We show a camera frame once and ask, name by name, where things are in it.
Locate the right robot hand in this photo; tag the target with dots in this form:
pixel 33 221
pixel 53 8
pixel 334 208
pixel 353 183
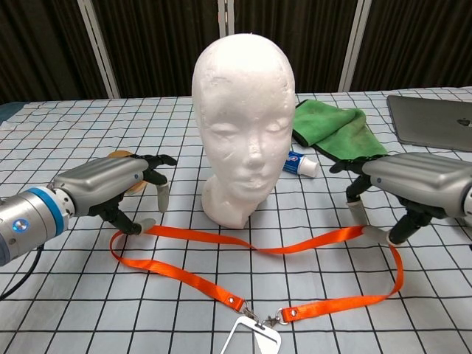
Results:
pixel 416 177

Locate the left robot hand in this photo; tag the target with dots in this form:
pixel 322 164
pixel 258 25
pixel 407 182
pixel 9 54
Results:
pixel 99 180

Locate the white clear badge holder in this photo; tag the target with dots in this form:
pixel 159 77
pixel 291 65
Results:
pixel 273 341

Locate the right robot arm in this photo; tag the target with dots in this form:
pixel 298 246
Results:
pixel 468 203

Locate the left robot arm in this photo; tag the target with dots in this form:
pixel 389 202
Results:
pixel 26 225

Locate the white foam mannequin head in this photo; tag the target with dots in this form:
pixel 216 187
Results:
pixel 243 110

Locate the orange jelly cup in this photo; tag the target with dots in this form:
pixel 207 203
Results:
pixel 137 187

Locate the grey laptop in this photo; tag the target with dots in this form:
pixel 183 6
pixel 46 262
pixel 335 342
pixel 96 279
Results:
pixel 431 121

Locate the green microfiber cloth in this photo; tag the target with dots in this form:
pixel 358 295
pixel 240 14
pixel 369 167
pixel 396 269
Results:
pixel 339 129

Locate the blue white toothpaste tube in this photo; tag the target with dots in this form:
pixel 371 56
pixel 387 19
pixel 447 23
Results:
pixel 296 162

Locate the checkered tablecloth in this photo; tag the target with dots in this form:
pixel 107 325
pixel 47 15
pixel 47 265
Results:
pixel 110 313

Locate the dark partition panel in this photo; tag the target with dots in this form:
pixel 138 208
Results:
pixel 295 37
pixel 37 44
pixel 416 40
pixel 158 44

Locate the white partition frame post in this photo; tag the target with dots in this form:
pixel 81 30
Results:
pixel 354 44
pixel 99 51
pixel 225 14

